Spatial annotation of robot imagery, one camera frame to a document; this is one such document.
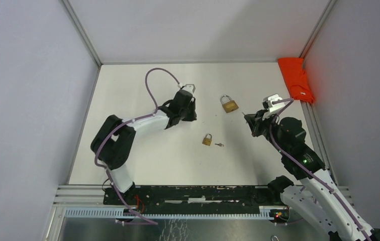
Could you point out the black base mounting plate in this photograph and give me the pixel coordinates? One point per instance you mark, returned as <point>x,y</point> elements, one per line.
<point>171,200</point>

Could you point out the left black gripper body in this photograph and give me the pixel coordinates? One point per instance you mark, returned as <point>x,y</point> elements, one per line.
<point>188,114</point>

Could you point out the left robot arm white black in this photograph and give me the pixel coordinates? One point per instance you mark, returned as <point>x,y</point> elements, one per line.
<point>114,141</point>

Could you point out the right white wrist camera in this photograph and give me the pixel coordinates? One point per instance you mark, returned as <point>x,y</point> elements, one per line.
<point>272,104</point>

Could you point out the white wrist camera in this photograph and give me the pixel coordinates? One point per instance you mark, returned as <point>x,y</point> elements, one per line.
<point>191,88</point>
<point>272,104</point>

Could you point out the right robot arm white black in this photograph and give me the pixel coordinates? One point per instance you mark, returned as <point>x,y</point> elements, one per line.
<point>329,212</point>

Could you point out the large brass padlock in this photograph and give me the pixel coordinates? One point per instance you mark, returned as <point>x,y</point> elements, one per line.
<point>228,104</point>

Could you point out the orange folded cloth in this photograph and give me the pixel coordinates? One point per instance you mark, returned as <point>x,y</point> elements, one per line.
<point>295,78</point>

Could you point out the small brass padlock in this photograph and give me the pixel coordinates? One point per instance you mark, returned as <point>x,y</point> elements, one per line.
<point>207,140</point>

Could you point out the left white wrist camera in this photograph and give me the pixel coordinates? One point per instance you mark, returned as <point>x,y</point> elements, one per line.
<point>191,88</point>

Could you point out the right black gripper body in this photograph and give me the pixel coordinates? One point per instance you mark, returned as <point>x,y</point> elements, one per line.
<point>268,127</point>

